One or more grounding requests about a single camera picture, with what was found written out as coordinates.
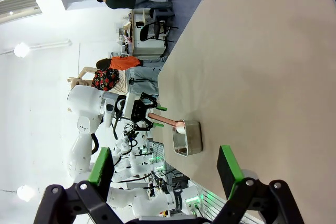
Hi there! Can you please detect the steel rectangular container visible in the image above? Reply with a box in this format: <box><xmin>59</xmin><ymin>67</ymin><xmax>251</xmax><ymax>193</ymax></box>
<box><xmin>172</xmin><ymin>120</ymin><xmax>203</xmax><ymax>157</ymax></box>

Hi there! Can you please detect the black folding chair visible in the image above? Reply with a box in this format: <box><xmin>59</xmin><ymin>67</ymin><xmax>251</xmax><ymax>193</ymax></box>
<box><xmin>139</xmin><ymin>20</ymin><xmax>180</xmax><ymax>44</ymax></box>

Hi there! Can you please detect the round ceiling lamp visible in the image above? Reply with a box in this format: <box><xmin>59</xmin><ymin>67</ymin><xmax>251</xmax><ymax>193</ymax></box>
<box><xmin>16</xmin><ymin>184</ymin><xmax>35</xmax><ymax>202</ymax></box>
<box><xmin>13</xmin><ymin>41</ymin><xmax>29</xmax><ymax>58</ymax></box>

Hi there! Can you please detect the pink lint roller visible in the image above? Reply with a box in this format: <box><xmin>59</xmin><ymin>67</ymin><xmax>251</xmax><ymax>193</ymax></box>
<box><xmin>148</xmin><ymin>112</ymin><xmax>186</xmax><ymax>134</ymax></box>

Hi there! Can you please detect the figure in floral shirt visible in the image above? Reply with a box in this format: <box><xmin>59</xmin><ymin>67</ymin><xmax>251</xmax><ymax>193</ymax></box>
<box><xmin>66</xmin><ymin>66</ymin><xmax>161</xmax><ymax>98</ymax></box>

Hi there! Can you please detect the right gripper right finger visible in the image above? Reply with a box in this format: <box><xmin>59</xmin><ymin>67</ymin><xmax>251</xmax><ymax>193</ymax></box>
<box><xmin>212</xmin><ymin>145</ymin><xmax>305</xmax><ymax>224</ymax></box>

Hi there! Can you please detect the white robot with green lights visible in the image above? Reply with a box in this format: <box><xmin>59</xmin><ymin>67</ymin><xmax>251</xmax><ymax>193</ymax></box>
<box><xmin>106</xmin><ymin>185</ymin><xmax>203</xmax><ymax>219</ymax></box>

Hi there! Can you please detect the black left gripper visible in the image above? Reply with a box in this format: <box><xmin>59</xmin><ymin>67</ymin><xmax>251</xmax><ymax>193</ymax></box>
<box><xmin>130</xmin><ymin>92</ymin><xmax>167</xmax><ymax>132</ymax></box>

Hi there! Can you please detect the light wooden cabinet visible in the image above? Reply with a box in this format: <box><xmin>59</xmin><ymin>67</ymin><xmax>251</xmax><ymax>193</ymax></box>
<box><xmin>130</xmin><ymin>8</ymin><xmax>170</xmax><ymax>57</ymax></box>

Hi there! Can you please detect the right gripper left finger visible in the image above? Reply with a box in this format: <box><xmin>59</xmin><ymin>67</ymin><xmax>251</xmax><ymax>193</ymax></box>
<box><xmin>33</xmin><ymin>147</ymin><xmax>124</xmax><ymax>224</ymax></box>

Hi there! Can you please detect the man in dark top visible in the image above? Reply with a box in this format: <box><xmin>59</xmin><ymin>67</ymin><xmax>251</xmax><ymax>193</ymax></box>
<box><xmin>96</xmin><ymin>0</ymin><xmax>174</xmax><ymax>10</ymax></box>

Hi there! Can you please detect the person in orange shirt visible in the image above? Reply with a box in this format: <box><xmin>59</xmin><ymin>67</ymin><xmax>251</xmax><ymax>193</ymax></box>
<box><xmin>96</xmin><ymin>55</ymin><xmax>169</xmax><ymax>70</ymax></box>

